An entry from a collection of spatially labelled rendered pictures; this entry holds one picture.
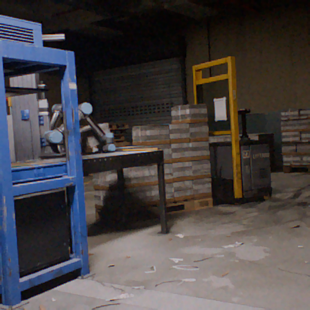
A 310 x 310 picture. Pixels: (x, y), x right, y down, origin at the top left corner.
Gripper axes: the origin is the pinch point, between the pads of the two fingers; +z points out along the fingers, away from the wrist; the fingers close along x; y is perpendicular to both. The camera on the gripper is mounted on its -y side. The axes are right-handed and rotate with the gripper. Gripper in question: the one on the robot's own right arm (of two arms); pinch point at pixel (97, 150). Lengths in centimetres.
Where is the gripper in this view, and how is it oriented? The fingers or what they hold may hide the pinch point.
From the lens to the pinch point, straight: 503.5
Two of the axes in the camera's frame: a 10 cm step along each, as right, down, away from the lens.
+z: -5.8, -0.1, 8.2
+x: -7.6, 3.7, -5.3
